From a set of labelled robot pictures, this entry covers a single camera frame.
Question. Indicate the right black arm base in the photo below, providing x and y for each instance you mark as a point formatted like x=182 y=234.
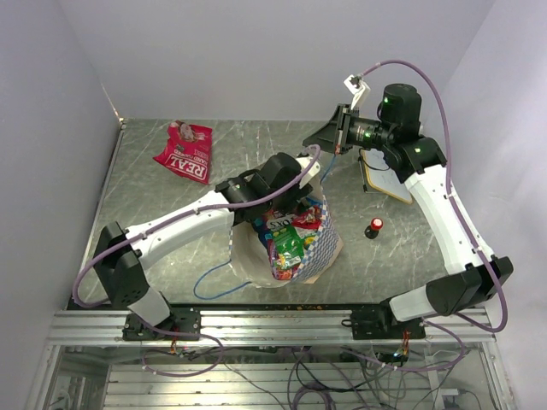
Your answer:
x=377 y=322

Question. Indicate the purple Fox's candy bag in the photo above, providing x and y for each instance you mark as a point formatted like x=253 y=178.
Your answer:
x=305 y=223

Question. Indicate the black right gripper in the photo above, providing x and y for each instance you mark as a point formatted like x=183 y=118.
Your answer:
x=333 y=136

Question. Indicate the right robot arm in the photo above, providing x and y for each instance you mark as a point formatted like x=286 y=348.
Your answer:
x=474 y=272

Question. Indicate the blue checkered paper bag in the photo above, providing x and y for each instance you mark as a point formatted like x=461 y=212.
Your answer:
x=248 y=252

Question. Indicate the black whiteboard stand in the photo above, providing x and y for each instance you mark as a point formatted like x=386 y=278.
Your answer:
x=362 y=168

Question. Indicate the red emergency stop button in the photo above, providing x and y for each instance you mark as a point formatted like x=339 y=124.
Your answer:
x=373 y=229

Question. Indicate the green candy bag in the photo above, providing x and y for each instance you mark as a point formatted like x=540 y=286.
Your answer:
x=295 y=232

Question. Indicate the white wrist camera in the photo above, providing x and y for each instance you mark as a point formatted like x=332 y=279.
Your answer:
x=304 y=162
x=359 y=89

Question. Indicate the red pink candy bag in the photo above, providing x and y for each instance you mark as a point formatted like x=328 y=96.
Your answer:
x=285 y=257

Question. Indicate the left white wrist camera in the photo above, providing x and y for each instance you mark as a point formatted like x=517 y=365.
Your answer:
x=304 y=162

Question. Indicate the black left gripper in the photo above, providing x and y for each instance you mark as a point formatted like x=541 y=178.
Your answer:
x=294 y=198

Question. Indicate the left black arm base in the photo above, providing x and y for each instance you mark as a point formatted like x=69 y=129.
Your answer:
x=182 y=324

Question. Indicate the red REAL crisps bag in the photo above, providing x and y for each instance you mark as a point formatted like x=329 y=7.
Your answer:
x=188 y=151

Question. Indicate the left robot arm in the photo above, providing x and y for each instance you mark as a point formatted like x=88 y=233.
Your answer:
x=123 y=255

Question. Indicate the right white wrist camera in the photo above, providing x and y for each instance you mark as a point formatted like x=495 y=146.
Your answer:
x=359 y=89

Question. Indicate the aluminium frame rail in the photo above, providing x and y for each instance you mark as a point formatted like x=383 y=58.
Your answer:
x=253 y=328

